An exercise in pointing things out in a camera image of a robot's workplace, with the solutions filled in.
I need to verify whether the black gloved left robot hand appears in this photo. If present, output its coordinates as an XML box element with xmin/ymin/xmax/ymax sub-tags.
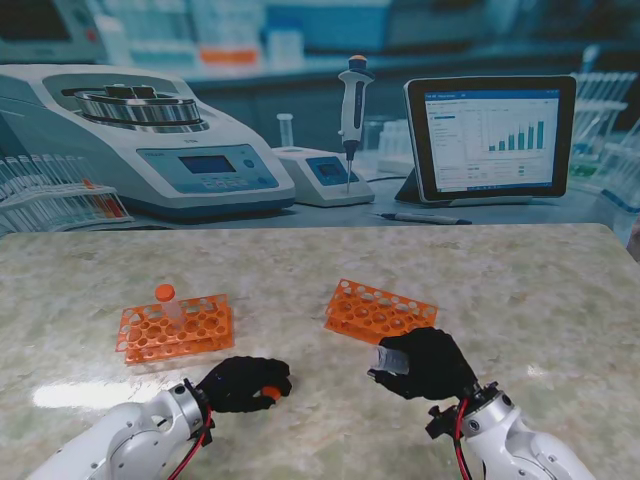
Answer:
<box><xmin>197</xmin><ymin>355</ymin><xmax>293</xmax><ymax>414</ymax></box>

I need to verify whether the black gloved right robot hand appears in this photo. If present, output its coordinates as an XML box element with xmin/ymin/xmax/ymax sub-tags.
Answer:
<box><xmin>367</xmin><ymin>327</ymin><xmax>476</xmax><ymax>401</ymax></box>

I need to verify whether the clear plastic test tube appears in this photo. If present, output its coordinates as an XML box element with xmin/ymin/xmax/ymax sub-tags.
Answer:
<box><xmin>159</xmin><ymin>297</ymin><xmax>187</xmax><ymax>332</ymax></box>
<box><xmin>373</xmin><ymin>347</ymin><xmax>411</xmax><ymax>376</ymax></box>

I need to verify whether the empty orange test tube rack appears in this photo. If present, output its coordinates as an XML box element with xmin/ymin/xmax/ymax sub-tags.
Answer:
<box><xmin>115</xmin><ymin>293</ymin><xmax>236</xmax><ymax>366</ymax></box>

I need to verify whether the printed laboratory backdrop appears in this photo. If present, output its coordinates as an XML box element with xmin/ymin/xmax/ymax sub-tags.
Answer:
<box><xmin>0</xmin><ymin>0</ymin><xmax>640</xmax><ymax>247</ymax></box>

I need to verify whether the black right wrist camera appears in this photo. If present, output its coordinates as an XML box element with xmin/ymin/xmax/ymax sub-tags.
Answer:
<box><xmin>424</xmin><ymin>404</ymin><xmax>459</xmax><ymax>439</ymax></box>

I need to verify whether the red left arm cable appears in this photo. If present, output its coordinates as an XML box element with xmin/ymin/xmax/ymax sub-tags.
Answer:
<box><xmin>167</xmin><ymin>405</ymin><xmax>214</xmax><ymax>480</ymax></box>

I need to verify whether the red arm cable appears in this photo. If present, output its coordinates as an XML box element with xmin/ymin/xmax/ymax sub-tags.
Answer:
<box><xmin>452</xmin><ymin>397</ymin><xmax>474</xmax><ymax>480</ymax></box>
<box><xmin>167</xmin><ymin>405</ymin><xmax>214</xmax><ymax>480</ymax></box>

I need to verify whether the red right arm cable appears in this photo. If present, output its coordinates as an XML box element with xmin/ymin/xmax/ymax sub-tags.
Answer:
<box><xmin>452</xmin><ymin>397</ymin><xmax>474</xmax><ymax>480</ymax></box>

